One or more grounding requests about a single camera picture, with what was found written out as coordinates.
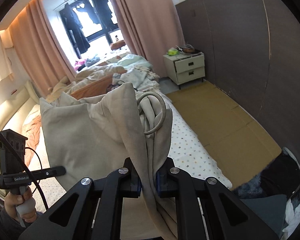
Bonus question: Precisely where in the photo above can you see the beige blanket pile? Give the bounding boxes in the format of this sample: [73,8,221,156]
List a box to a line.
[46,53,161,103]

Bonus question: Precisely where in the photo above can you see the brown cardboard floor mat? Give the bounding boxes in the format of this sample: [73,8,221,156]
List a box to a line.
[167,81,282,187]

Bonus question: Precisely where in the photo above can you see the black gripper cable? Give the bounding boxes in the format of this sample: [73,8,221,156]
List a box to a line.
[0,121,50,210]

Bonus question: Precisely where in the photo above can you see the dark fluffy clothing pile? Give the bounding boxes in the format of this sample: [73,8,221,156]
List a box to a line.
[232,147,300,239]

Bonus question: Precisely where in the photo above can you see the person's left hand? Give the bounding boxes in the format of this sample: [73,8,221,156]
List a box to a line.
[3,187,38,223]

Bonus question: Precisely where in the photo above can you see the white bedside nightstand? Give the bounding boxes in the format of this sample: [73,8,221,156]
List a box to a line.
[163,52,205,87]

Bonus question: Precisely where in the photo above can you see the pink left curtain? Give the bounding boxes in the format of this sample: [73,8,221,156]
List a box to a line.
[9,0,76,96]

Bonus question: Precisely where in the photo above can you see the pink curtain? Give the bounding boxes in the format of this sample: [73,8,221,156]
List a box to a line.
[9,0,76,96]
[110,0,185,77]

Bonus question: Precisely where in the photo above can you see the brown plush toy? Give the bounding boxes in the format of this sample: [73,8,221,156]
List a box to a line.
[110,40,126,50]

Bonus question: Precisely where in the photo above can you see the pink right curtain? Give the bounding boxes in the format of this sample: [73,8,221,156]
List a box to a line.
[110,0,185,77]

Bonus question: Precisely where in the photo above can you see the dark hanging clothes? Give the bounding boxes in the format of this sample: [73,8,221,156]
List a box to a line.
[59,0,119,58]

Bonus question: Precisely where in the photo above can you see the beige jacket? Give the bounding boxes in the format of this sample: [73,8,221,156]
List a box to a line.
[40,83,177,239]

